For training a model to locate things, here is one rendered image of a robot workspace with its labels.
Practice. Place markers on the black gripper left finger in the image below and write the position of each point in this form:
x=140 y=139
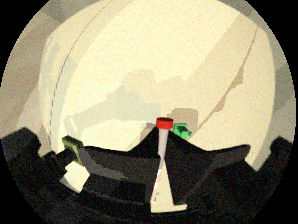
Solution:
x=139 y=165

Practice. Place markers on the white tapered pin with red cap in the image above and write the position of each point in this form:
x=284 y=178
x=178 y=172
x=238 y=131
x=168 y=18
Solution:
x=163 y=125

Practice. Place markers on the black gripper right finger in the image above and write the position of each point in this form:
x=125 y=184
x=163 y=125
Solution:
x=188 y=166

